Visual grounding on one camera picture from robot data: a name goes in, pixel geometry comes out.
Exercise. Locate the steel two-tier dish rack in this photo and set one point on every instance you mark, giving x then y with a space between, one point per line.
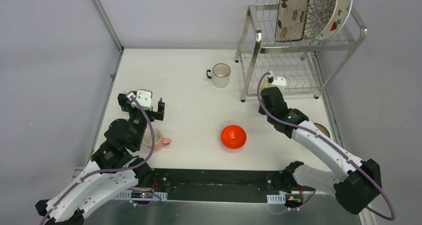
258 53

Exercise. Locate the pink mug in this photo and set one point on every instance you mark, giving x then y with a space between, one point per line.
161 141

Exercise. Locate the pale yellow mug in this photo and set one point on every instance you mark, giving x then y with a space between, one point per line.
266 84

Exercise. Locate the brown petal pattern plate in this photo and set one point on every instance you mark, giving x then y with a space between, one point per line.
318 16

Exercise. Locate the brown dish under right arm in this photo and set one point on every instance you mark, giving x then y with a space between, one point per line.
322 129

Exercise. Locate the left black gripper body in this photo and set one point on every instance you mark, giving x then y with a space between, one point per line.
142 109

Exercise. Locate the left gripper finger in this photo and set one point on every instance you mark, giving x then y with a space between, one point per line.
124 102
159 114

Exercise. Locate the white mug black handle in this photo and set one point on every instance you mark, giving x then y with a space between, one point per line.
220 75

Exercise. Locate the square floral plate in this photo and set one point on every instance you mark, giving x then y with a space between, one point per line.
290 21

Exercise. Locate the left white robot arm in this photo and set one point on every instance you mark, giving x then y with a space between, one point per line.
119 164

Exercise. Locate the watermelon pattern round plate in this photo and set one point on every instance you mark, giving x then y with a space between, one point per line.
338 18

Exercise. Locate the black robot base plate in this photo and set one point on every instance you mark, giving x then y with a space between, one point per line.
217 185

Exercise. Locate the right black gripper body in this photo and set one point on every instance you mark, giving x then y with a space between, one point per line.
261 110

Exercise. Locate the orange bowl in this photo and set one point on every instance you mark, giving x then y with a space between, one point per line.
233 137

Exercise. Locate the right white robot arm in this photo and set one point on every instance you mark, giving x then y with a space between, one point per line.
355 183

